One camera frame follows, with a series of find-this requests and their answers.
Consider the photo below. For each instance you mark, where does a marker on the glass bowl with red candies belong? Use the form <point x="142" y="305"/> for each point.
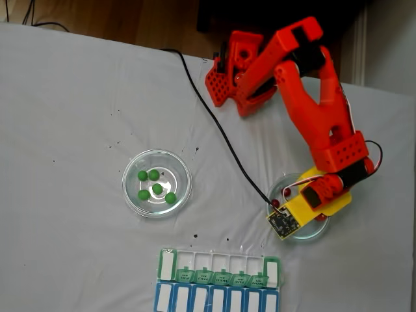
<point x="312" y="232"/>

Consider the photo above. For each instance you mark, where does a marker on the weekly pill organizer box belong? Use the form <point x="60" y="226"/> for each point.
<point x="214" y="295"/>

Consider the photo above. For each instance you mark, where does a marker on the red candy with m print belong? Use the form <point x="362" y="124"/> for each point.
<point x="286" y="192"/>

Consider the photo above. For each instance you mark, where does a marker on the dark wooden furniture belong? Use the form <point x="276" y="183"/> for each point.
<point x="227" y="13"/>

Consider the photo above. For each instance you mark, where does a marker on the glass bowl with green candies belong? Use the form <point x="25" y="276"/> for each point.
<point x="157" y="208"/>

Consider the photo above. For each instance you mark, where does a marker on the plain red candy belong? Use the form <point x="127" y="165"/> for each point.
<point x="275" y="203"/>

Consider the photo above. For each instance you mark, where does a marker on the white table cover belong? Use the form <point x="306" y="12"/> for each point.
<point x="65" y="97"/>

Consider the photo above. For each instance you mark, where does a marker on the red candy with text print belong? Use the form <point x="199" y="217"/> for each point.
<point x="320" y="217"/>

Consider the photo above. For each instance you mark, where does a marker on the black camera circuit board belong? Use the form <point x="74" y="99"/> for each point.
<point x="283" y="226"/>

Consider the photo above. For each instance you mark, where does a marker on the green candy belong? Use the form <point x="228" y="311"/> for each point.
<point x="170" y="197"/>
<point x="143" y="195"/>
<point x="153" y="175"/>
<point x="142" y="175"/>
<point x="157" y="188"/>

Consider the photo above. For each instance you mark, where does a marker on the white door trim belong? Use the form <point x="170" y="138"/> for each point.
<point x="360" y="48"/>

